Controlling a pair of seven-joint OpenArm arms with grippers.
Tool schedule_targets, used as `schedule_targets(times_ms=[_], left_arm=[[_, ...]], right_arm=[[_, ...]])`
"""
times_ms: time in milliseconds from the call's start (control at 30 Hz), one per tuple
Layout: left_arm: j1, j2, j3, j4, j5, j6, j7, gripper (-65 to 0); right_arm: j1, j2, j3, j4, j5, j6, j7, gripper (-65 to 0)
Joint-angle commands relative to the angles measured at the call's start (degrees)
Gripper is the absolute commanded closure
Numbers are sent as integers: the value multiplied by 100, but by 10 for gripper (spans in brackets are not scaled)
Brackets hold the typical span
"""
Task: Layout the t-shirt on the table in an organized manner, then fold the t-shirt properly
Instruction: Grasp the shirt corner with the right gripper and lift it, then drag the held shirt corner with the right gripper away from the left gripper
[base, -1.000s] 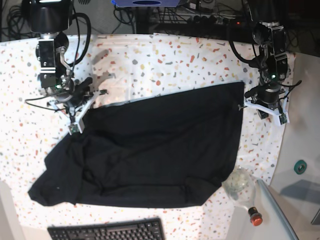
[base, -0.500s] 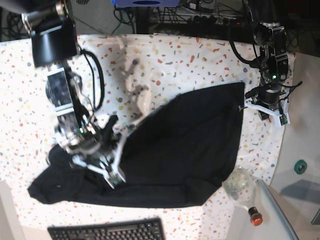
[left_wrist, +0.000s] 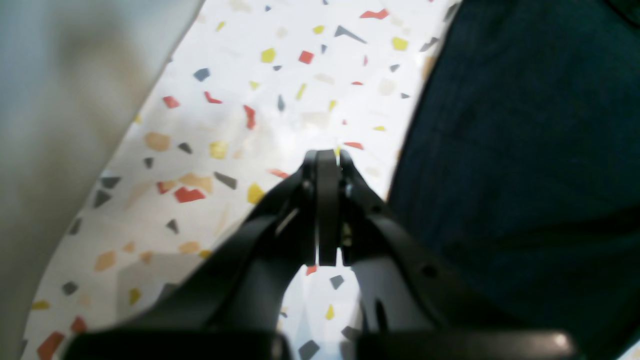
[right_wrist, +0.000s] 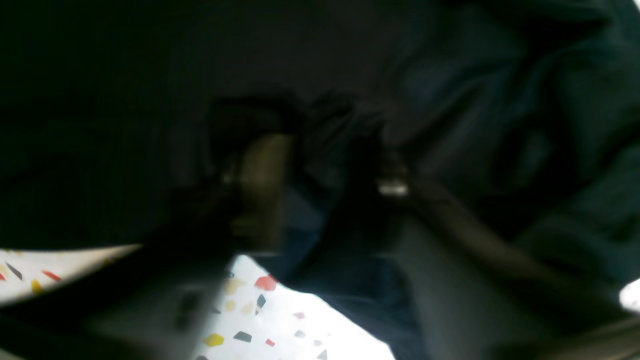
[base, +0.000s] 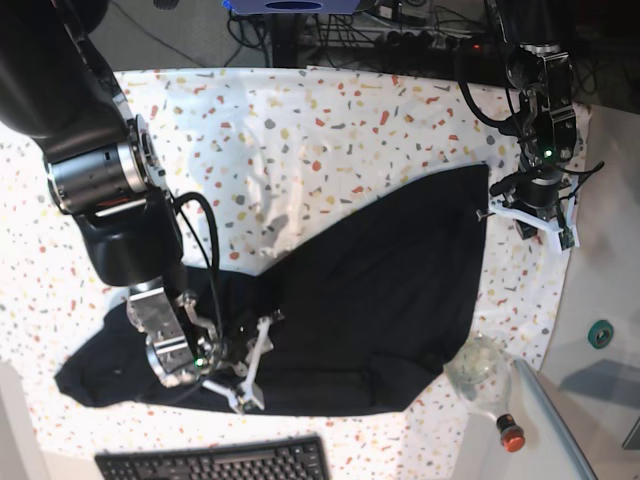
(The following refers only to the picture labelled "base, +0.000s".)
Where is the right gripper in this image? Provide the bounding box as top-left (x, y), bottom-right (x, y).
top-left (198, 309), bottom-right (285, 413)

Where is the black keyboard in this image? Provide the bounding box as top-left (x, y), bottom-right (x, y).
top-left (94, 436), bottom-right (331, 480)

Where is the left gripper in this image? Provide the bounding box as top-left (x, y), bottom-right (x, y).
top-left (476, 174), bottom-right (580, 253)

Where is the grey metal rod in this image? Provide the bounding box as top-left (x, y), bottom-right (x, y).
top-left (513, 359), bottom-right (597, 479)

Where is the black power strip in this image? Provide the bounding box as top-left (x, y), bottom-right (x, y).
top-left (376, 28), bottom-right (480, 54)

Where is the terrazzo pattern tablecloth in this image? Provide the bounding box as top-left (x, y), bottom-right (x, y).
top-left (0, 64), bottom-right (596, 480)

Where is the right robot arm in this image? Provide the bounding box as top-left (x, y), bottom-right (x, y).
top-left (1, 1), bottom-right (281, 414)

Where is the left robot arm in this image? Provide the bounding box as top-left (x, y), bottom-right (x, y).
top-left (454, 1), bottom-right (604, 253)

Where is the clear glass bottle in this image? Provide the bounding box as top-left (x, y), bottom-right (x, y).
top-left (444, 334), bottom-right (526, 453)

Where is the green tape roll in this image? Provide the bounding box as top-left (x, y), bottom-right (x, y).
top-left (587, 319), bottom-right (614, 349)

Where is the blue box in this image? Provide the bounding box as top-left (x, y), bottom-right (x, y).
top-left (222, 0), bottom-right (360, 15)

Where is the black t-shirt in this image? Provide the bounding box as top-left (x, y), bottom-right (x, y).
top-left (55, 164), bottom-right (489, 417)

